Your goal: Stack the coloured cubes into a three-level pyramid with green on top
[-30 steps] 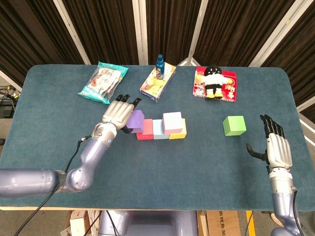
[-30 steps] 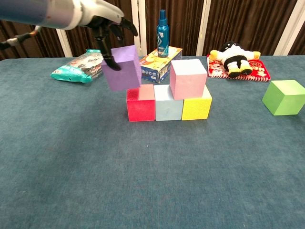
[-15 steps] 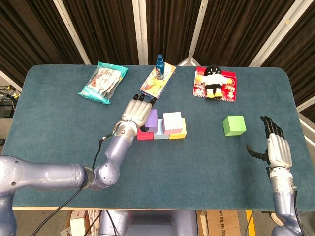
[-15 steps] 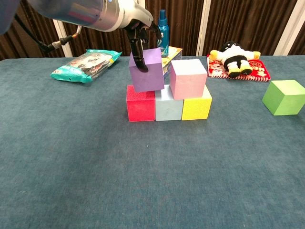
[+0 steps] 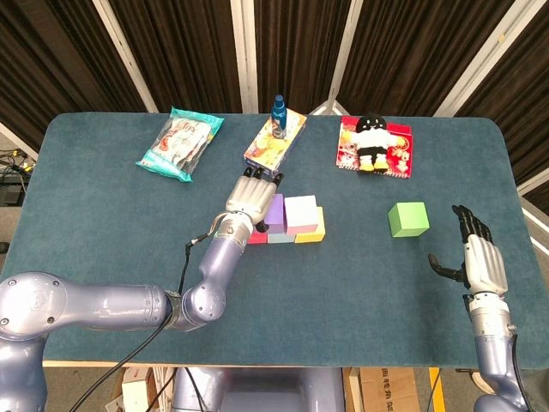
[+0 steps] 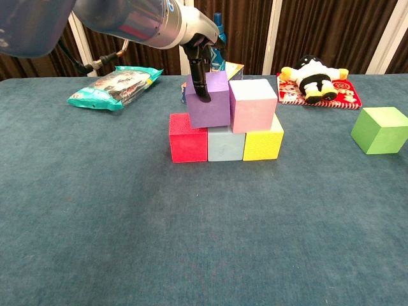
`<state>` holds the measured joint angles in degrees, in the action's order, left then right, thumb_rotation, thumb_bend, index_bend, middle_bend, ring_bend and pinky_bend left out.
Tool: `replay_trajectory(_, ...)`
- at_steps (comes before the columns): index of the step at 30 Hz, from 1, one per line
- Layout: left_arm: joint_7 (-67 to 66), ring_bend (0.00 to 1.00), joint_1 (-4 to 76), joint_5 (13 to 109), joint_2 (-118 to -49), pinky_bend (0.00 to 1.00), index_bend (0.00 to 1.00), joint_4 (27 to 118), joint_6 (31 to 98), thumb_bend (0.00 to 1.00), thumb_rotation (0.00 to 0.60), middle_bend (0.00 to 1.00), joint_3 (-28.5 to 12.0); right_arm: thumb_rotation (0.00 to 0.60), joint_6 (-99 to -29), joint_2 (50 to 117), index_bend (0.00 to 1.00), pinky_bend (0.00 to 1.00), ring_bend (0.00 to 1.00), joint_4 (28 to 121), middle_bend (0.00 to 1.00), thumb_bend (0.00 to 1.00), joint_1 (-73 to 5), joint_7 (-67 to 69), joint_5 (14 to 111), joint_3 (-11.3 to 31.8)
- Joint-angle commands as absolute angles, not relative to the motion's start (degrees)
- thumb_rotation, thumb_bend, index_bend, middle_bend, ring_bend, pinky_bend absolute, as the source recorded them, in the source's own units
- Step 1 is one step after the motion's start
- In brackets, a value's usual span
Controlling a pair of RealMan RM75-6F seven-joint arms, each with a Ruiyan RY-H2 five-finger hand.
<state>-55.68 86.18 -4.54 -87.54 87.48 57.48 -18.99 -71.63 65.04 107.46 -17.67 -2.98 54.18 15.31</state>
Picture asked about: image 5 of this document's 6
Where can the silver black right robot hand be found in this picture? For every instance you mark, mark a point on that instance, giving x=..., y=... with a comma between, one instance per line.
x=484, y=266

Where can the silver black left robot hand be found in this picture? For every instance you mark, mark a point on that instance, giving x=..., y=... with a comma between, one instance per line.
x=249, y=195

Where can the purple foam cube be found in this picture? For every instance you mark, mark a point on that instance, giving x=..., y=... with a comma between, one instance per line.
x=276, y=212

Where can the red foam cube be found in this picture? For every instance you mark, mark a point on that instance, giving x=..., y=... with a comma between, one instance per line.
x=258, y=238

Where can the light blue foam cube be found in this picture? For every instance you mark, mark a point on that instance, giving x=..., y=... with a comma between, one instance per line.
x=281, y=238

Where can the pink foam cube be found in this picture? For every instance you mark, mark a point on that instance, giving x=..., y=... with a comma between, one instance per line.
x=300, y=214

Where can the yellow foam cube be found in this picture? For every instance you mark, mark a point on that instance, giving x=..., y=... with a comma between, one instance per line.
x=315, y=236

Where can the green foam cube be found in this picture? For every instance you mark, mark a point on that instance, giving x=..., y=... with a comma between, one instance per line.
x=408, y=219

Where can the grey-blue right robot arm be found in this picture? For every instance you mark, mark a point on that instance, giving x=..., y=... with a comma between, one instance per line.
x=493, y=343

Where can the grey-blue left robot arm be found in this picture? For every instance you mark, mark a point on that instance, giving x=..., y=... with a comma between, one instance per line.
x=107, y=304

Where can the blue yellow tissue box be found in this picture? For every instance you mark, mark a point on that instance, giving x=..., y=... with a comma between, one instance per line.
x=270, y=150

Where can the blue spray bottle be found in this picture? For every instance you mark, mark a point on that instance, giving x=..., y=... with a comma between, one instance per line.
x=279, y=118

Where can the teal snack bag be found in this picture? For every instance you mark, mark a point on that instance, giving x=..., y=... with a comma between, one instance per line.
x=180, y=141

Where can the teal felt table cloth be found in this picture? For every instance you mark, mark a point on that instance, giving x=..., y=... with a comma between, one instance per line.
x=321, y=309

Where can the black white plush toy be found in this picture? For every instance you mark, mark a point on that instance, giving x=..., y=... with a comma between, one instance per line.
x=373, y=137

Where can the red printed spiral notebook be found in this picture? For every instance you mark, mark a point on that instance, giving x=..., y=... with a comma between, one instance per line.
x=401, y=150

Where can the brown pleated curtain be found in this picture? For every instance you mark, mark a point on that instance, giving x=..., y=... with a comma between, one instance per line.
x=184, y=51

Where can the brown cardboard box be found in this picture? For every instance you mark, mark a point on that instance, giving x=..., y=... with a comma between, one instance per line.
x=386, y=390

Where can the grey-blue robot torso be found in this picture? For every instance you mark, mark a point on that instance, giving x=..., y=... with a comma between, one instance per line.
x=266, y=390

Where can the white cardboard box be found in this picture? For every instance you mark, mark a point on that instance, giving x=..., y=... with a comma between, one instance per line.
x=137, y=390

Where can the white frame bar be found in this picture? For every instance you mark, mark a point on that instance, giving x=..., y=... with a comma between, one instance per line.
x=17, y=143
x=534, y=182
x=536, y=229

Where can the white frame post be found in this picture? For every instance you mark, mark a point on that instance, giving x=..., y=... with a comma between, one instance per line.
x=484, y=60
x=244, y=51
x=343, y=51
x=124, y=51

